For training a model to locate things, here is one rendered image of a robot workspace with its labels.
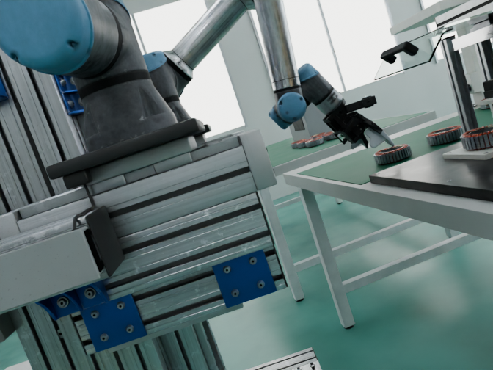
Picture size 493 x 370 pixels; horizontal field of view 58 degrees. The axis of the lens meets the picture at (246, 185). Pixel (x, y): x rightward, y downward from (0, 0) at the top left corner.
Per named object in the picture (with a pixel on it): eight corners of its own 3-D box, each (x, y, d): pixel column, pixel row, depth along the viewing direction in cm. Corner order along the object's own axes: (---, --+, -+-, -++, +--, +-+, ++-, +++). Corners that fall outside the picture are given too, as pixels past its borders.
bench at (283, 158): (293, 307, 239) (249, 175, 229) (238, 240, 421) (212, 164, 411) (469, 236, 255) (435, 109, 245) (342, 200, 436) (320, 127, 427)
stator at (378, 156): (389, 165, 134) (386, 153, 134) (369, 165, 145) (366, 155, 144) (420, 153, 137) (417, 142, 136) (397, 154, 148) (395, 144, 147)
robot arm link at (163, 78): (130, 109, 116) (112, 58, 114) (144, 109, 129) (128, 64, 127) (174, 94, 115) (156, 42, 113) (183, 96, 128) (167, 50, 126)
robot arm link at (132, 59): (158, 73, 77) (130, -5, 76) (133, 65, 64) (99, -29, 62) (95, 95, 79) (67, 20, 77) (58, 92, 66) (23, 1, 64)
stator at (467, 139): (491, 150, 97) (487, 133, 96) (453, 152, 107) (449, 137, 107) (528, 134, 100) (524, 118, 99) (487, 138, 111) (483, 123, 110)
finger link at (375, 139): (384, 158, 132) (358, 142, 135) (396, 142, 133) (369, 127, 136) (385, 153, 129) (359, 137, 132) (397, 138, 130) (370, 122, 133)
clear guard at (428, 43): (428, 62, 89) (421, 32, 89) (374, 80, 113) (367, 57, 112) (563, 17, 94) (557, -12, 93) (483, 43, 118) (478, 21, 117)
